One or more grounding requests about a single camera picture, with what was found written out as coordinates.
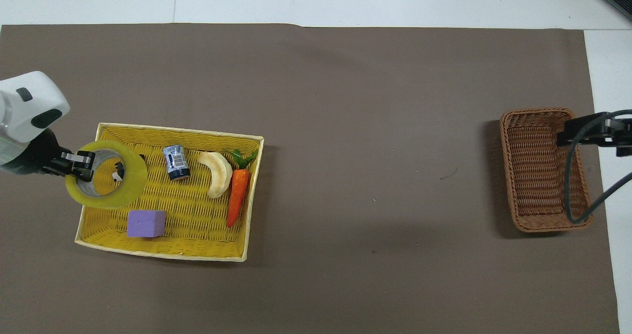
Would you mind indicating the small blue can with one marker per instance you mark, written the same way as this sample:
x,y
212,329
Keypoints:
x,y
177,163

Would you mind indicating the yellow tape roll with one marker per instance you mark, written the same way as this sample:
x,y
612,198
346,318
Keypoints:
x,y
136,183

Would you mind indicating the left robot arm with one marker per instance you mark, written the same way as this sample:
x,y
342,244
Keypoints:
x,y
29,102

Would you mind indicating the brown wicker basket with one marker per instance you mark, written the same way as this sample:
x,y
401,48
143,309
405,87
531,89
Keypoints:
x,y
538,176

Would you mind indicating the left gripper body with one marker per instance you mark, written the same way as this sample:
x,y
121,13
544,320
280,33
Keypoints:
x,y
37,158

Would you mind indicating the pale peeled banana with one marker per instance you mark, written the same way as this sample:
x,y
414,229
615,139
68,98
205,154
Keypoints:
x,y
220,173

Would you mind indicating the purple foam cube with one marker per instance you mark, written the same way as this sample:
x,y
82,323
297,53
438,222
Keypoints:
x,y
145,224

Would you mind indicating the yellow woven basket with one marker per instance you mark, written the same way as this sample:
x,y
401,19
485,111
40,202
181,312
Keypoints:
x,y
197,225

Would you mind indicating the orange toy carrot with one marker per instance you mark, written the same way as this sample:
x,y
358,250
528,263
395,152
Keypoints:
x,y
238,195

